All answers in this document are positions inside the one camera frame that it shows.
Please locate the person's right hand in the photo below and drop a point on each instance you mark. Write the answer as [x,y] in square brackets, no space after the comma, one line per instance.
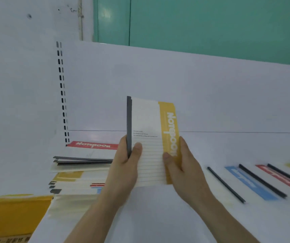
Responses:
[188,174]

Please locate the person's left hand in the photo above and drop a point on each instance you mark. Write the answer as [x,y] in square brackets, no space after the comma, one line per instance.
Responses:
[121,172]

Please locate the person's left thumb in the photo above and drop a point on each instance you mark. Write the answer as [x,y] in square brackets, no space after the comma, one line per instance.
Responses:
[136,151]

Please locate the person's right thumb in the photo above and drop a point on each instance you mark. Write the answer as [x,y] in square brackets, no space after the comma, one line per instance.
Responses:
[171,163]

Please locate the yellow striped lined notebook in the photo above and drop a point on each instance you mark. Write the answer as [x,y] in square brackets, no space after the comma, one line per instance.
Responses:
[148,123]

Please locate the person's right forearm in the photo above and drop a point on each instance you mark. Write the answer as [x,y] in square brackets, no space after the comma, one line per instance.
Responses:
[218,220]

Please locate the person's left forearm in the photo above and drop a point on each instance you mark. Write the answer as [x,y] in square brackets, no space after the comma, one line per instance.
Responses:
[94,220]

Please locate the stack of mixed notebooks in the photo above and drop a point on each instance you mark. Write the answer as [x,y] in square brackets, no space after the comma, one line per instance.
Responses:
[76,184]

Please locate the white shelving unit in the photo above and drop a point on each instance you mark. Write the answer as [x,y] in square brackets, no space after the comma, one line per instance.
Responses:
[185,86]

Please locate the yellow box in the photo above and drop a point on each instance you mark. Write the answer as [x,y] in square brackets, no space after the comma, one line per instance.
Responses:
[10,215]

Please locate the slotted shelf upright rail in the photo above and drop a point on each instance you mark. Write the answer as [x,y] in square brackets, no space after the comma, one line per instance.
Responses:
[62,98]

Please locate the white wall pipe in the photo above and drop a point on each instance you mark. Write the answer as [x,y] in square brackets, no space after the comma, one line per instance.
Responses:
[80,20]

